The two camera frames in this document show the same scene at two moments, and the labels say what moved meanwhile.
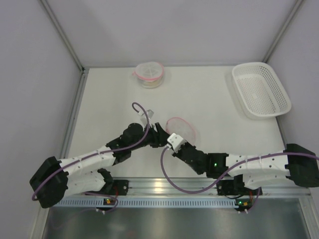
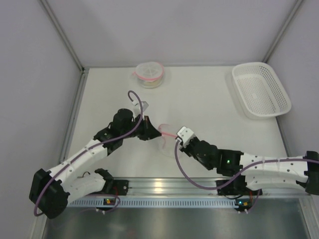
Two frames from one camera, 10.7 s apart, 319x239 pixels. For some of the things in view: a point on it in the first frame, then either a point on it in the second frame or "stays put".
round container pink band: x=150 y=73 stays put
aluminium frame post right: x=282 y=31 stays put
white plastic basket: x=259 y=91 stays put
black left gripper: x=153 y=137 to x=145 y=127
